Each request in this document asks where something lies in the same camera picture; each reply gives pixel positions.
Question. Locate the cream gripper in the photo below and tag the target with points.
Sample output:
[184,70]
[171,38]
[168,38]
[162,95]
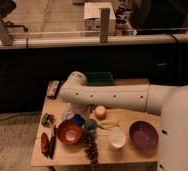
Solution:
[68,115]

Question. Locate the blue sponge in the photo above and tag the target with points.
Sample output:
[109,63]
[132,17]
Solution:
[78,120]

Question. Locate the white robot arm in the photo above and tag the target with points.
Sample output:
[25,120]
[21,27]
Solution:
[169,102]

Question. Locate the green plastic tray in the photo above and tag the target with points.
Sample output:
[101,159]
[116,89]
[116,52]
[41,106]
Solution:
[100,79]

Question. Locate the red bowl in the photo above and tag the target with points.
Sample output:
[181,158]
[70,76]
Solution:
[69,133]

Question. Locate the small grey toy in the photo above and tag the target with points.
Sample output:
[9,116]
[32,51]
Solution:
[48,120]

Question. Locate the blue cup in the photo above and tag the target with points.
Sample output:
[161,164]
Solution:
[90,126]

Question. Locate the orange fruit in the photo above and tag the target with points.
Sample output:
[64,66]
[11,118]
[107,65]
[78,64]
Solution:
[100,112]

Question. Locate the red spatula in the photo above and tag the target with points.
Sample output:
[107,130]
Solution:
[44,144]

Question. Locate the yellow banana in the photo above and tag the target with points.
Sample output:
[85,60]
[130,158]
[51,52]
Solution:
[107,124]

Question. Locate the black marker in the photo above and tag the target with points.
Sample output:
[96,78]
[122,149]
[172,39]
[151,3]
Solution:
[52,142]

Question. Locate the bunch of dark grapes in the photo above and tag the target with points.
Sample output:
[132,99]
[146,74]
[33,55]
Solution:
[91,150]

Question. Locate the white cup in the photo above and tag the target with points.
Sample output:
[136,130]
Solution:
[116,138]

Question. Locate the purple bowl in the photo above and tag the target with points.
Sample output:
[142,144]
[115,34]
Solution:
[143,135]

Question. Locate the black office chair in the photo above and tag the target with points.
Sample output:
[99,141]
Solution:
[7,7]

